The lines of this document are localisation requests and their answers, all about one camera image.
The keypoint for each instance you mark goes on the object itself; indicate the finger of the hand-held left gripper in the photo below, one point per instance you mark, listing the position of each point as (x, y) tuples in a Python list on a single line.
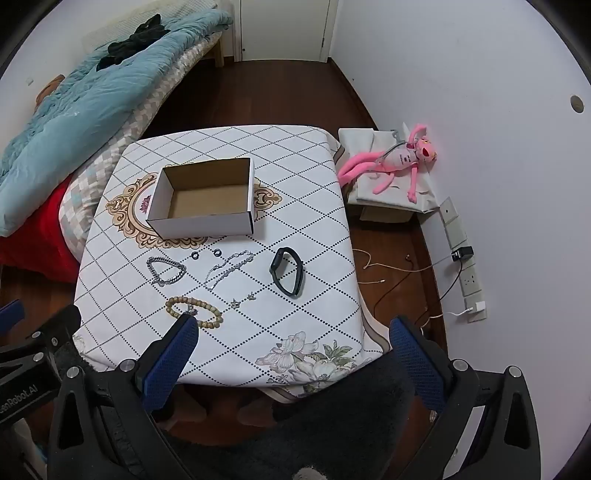
[(60, 325), (11, 314)]

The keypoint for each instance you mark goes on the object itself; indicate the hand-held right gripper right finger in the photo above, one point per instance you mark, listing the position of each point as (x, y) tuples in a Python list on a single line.
[(415, 364)]

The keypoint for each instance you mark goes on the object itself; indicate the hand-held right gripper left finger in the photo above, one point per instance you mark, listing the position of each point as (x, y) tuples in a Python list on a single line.
[(171, 360)]

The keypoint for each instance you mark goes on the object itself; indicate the white cardboard box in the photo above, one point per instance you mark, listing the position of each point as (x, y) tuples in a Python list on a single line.
[(203, 221)]

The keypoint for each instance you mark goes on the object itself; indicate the black fitness band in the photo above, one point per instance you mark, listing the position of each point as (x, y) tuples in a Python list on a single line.
[(275, 263)]

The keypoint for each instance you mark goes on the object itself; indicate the red blanket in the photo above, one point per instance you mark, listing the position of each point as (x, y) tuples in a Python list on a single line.
[(32, 240)]

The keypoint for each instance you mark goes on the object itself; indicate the white charger plug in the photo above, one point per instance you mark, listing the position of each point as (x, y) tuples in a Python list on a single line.
[(475, 308)]

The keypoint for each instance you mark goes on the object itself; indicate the black charger plug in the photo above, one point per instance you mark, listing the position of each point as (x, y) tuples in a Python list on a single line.
[(463, 254)]

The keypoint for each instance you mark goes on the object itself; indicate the white diamond-patterned tablecloth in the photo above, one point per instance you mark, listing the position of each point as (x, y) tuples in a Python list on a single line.
[(304, 198)]

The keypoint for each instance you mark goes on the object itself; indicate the pink plush toy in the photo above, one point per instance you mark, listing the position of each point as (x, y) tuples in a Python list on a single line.
[(401, 159)]

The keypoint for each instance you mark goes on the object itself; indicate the grey clothes hanger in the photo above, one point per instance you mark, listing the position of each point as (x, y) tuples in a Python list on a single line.
[(387, 150)]

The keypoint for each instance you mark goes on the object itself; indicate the blue quilt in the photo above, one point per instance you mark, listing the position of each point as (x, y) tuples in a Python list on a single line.
[(92, 101)]

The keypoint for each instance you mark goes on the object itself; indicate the brown cushion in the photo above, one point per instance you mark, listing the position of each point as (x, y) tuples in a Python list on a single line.
[(50, 87)]

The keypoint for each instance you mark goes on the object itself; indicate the white cloth-covered box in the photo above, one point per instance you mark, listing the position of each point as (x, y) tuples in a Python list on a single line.
[(364, 138)]

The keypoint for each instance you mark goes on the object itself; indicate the black clothing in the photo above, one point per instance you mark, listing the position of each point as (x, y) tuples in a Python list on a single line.
[(129, 44)]

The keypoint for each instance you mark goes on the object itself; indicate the cream pillow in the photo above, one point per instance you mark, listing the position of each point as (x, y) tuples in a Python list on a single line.
[(184, 8)]

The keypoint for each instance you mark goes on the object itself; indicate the white door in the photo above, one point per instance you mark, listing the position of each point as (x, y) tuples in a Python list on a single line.
[(281, 27)]

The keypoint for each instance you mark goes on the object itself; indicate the white wall socket plate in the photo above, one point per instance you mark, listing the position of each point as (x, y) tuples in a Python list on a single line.
[(455, 233), (449, 210), (480, 316), (471, 280), (464, 266)]

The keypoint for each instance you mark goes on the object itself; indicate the round wall hole cover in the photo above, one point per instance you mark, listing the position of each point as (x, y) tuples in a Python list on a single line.
[(577, 104)]

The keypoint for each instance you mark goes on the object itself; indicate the wooden bed frame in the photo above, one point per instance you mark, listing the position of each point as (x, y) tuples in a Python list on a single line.
[(216, 53)]

